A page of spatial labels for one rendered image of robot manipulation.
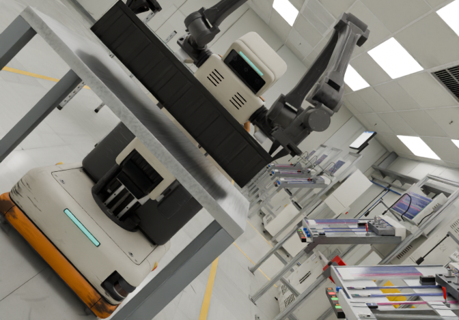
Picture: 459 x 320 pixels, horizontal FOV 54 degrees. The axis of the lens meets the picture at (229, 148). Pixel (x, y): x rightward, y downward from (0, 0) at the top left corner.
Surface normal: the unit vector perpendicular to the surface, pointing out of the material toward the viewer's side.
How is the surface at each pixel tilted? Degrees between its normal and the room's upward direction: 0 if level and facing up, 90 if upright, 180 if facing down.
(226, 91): 98
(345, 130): 90
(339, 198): 90
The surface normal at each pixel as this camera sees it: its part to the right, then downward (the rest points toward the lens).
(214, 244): -0.07, 0.02
